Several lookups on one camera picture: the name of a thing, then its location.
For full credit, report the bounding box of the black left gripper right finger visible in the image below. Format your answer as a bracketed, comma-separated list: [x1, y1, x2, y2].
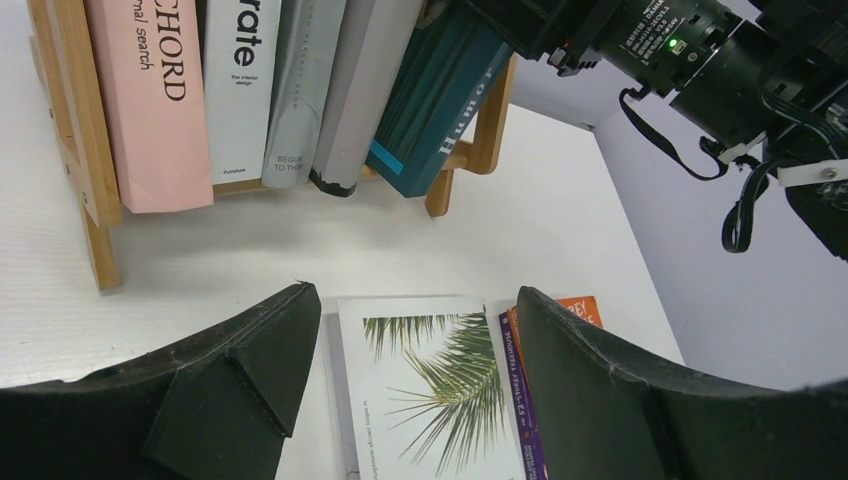
[517, 286, 847, 479]

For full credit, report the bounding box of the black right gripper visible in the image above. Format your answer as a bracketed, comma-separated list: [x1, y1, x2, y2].
[469, 0, 741, 93]

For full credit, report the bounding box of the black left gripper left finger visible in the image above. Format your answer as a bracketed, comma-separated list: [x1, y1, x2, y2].
[1, 282, 322, 479]

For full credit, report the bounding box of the purple book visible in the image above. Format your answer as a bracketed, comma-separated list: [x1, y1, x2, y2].
[498, 308, 549, 480]

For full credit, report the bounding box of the orange Treehouse book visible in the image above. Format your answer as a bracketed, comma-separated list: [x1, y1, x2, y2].
[506, 296, 603, 372]

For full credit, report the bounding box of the white booklet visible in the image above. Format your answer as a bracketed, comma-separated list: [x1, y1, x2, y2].
[327, 295, 525, 479]

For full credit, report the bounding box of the teal book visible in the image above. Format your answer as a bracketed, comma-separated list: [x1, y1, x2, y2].
[367, 1, 513, 198]

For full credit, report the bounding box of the large grey white book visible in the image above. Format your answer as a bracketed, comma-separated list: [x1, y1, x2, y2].
[310, 0, 423, 197]

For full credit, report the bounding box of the grey magazine-style book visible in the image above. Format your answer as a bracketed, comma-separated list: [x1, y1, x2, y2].
[261, 0, 347, 189]

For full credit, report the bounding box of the pink Warm Chord book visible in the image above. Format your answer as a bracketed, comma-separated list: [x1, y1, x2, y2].
[84, 0, 213, 213]

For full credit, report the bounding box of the brown Decorate Furniture book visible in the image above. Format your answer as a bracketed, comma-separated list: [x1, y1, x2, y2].
[203, 0, 282, 185]

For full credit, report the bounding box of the wooden book rack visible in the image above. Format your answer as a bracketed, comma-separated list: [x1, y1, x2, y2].
[27, 0, 518, 292]

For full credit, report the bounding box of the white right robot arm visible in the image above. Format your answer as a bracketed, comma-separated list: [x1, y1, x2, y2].
[472, 0, 847, 259]

